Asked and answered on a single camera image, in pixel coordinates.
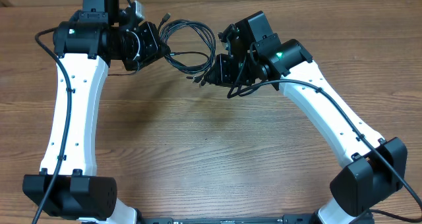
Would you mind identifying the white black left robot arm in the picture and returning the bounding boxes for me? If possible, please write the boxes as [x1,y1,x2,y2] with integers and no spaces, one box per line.
[22,0,170,223]

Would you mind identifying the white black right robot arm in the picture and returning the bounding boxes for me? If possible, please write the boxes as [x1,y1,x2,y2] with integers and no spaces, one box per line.
[203,12,407,223]

